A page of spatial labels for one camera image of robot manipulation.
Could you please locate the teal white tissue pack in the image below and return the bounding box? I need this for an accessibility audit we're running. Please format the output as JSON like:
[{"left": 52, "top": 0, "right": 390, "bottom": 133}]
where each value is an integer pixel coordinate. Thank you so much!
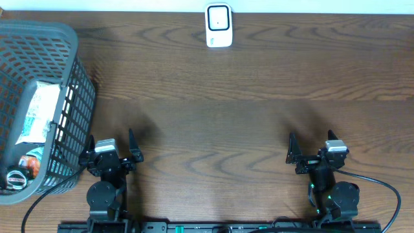
[{"left": 27, "top": 146, "right": 44, "bottom": 162}]

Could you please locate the large white snack bag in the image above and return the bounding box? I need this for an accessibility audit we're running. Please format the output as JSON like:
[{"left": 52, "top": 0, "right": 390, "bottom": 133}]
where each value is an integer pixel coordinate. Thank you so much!
[{"left": 16, "top": 82, "right": 60, "bottom": 144}]

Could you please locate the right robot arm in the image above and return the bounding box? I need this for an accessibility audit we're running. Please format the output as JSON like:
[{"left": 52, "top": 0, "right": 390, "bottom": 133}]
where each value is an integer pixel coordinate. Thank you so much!
[{"left": 285, "top": 130, "right": 360, "bottom": 228}]

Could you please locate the orange small snack pack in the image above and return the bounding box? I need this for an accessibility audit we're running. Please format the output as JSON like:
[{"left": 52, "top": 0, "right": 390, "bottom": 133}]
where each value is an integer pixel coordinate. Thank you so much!
[{"left": 19, "top": 155, "right": 41, "bottom": 178}]

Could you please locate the grey plastic shopping basket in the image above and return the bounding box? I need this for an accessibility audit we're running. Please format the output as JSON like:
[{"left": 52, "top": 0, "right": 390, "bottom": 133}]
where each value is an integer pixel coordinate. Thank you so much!
[{"left": 1, "top": 19, "right": 96, "bottom": 205}]

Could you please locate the round black red tin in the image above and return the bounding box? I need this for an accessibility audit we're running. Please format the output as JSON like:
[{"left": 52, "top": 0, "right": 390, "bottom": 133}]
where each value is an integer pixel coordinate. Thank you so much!
[{"left": 6, "top": 168, "right": 28, "bottom": 190}]

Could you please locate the white barcode scanner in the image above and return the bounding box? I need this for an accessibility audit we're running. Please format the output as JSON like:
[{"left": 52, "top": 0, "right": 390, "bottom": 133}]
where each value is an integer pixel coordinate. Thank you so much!
[{"left": 204, "top": 3, "right": 233, "bottom": 48}]

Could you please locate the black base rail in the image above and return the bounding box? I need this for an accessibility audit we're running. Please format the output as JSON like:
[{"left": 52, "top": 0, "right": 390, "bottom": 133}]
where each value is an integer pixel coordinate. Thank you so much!
[{"left": 57, "top": 220, "right": 382, "bottom": 233}]

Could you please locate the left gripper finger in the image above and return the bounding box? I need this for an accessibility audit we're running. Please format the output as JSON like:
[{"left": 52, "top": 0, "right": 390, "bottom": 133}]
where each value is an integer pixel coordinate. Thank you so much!
[
  {"left": 129, "top": 128, "right": 144, "bottom": 162},
  {"left": 78, "top": 135, "right": 95, "bottom": 166}
]

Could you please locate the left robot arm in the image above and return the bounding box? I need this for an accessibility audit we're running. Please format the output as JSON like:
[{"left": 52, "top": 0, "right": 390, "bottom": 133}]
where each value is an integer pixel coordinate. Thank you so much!
[{"left": 79, "top": 129, "right": 144, "bottom": 232}]

